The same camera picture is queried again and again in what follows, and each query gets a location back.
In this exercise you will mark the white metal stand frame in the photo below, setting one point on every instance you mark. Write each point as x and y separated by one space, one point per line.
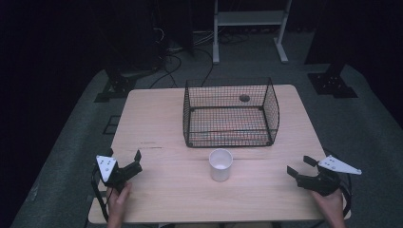
250 18

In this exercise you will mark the black stand base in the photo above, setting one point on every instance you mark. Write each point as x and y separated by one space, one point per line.
117 87
332 84

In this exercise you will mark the person's left hand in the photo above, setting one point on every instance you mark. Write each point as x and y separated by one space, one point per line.
118 200

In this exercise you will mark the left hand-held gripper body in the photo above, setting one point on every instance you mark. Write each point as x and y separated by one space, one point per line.
118 175

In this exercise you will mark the dark round tag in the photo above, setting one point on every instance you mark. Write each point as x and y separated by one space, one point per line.
244 98

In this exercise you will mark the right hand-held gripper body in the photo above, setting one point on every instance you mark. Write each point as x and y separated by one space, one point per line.
326 180

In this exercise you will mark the white cup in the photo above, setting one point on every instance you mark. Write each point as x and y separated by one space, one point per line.
220 165

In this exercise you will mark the person's right hand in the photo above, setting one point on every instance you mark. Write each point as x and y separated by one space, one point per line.
331 207

